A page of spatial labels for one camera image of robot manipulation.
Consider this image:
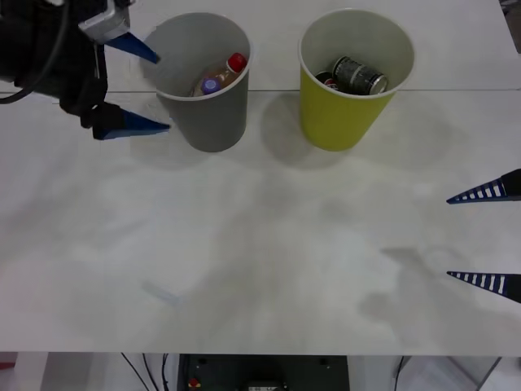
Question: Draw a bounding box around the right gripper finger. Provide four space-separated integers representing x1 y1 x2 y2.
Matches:
445 168 521 204
446 270 521 305

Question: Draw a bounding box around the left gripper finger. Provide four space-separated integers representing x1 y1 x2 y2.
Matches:
80 102 172 142
103 32 161 64

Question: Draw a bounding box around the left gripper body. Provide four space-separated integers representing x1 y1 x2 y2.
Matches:
56 40 110 124

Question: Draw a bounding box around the black and grey drink can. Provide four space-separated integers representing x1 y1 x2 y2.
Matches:
333 55 389 96

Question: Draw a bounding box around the purple-capped plastic bottle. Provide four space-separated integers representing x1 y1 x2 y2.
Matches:
190 77 223 99

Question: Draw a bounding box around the red-capped plastic bottle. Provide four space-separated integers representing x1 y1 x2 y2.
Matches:
202 52 250 89

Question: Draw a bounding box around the grey plastic waste bin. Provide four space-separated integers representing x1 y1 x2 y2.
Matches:
138 12 256 154

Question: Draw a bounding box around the yellow-green plastic waste bin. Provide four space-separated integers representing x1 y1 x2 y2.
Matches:
297 7 416 153

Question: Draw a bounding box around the black can with red print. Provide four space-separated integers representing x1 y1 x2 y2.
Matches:
314 70 339 89

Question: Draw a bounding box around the black robot torso base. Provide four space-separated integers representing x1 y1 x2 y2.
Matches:
177 354 349 391

